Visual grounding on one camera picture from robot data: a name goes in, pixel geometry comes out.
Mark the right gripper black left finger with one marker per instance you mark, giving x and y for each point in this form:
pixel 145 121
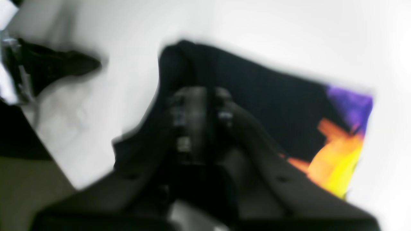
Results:
pixel 168 164

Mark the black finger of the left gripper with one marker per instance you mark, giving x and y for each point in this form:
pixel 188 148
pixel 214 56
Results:
pixel 46 66

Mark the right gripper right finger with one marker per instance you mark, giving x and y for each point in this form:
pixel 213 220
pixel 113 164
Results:
pixel 292 198

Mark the black T-shirt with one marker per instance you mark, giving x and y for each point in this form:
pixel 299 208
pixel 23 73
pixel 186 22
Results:
pixel 320 128

